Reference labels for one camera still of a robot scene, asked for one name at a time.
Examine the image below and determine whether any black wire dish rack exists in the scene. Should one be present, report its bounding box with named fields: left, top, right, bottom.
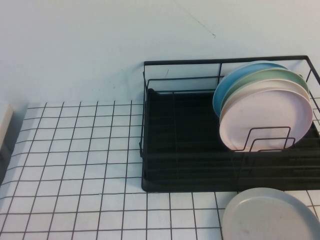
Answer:
left=138, top=55, right=320, bottom=177

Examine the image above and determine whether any white black-grid tablecloth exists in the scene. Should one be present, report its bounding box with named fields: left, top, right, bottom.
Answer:
left=0, top=99, right=320, bottom=240

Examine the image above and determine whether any pink plate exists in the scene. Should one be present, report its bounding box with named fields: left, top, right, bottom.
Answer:
left=219, top=88, right=314, bottom=153

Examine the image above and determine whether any blue plate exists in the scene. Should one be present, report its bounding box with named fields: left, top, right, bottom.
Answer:
left=212, top=61, right=291, bottom=118

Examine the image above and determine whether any green plate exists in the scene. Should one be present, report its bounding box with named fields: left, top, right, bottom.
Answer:
left=219, top=67, right=310, bottom=111

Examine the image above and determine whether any grey plate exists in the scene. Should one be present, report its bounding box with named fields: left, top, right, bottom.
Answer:
left=221, top=187, right=320, bottom=240

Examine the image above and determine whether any cream plate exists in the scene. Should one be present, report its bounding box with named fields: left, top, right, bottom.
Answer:
left=219, top=79, right=311, bottom=119

